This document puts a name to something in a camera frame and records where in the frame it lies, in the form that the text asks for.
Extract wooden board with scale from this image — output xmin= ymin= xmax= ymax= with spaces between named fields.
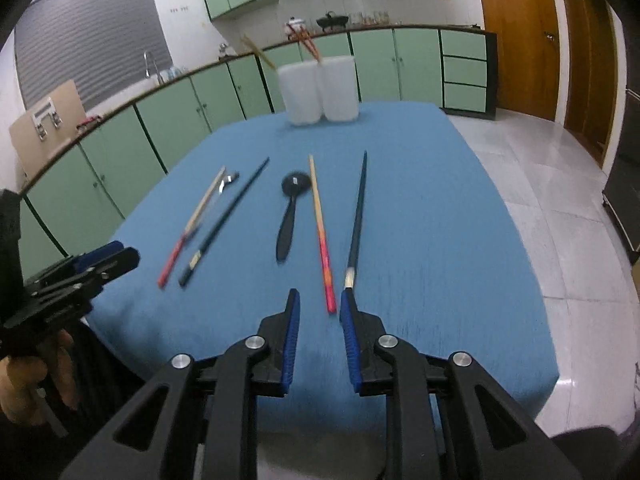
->
xmin=10 ymin=80 xmax=86 ymax=179

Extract person's left hand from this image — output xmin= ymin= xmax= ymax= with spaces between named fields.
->
xmin=1 ymin=330 xmax=79 ymax=426

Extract dark blue chopstick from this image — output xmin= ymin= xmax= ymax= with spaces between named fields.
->
xmin=178 ymin=157 xmax=270 ymax=288

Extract chrome kitchen faucet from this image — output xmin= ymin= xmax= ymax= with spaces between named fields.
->
xmin=143 ymin=50 xmax=163 ymax=84

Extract black plastic spoon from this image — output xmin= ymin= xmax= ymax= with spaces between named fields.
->
xmin=276 ymin=171 xmax=311 ymax=263

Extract green lower kitchen cabinets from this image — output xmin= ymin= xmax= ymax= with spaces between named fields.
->
xmin=18 ymin=26 xmax=498 ymax=276

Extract plain wooden chopstick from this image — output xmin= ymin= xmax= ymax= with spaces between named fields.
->
xmin=241 ymin=35 xmax=278 ymax=70

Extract black glass cabinet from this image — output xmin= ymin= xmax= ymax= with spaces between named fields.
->
xmin=603 ymin=89 xmax=640 ymax=255

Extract red patterned chopstick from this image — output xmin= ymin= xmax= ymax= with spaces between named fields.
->
xmin=286 ymin=23 xmax=322 ymax=63
xmin=297 ymin=29 xmax=322 ymax=63

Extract red floral wooden chopstick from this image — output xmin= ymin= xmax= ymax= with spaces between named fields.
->
xmin=308 ymin=154 xmax=337 ymax=315

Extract white double utensil holder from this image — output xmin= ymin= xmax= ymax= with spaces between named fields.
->
xmin=277 ymin=55 xmax=359 ymax=126

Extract black wok on stove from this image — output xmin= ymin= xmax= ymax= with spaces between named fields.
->
xmin=316 ymin=11 xmax=349 ymax=32

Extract black chopstick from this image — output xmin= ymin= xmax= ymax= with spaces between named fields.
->
xmin=344 ymin=152 xmax=368 ymax=288

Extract grey window blind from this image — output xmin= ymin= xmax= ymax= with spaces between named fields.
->
xmin=14 ymin=0 xmax=172 ymax=110

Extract open wooden doorway frame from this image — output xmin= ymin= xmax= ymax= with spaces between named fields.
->
xmin=563 ymin=0 xmax=618 ymax=165

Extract white cooking pot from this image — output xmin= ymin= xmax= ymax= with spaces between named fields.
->
xmin=283 ymin=16 xmax=307 ymax=41

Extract silver metal spoon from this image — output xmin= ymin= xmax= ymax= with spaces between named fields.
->
xmin=200 ymin=172 xmax=240 ymax=219

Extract wooden chopstick red end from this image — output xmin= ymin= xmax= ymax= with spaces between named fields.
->
xmin=156 ymin=166 xmax=227 ymax=289

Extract blue table cloth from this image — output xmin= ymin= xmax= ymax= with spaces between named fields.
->
xmin=86 ymin=101 xmax=561 ymax=436

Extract brown wooden door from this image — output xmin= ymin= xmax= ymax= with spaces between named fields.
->
xmin=482 ymin=0 xmax=560 ymax=120

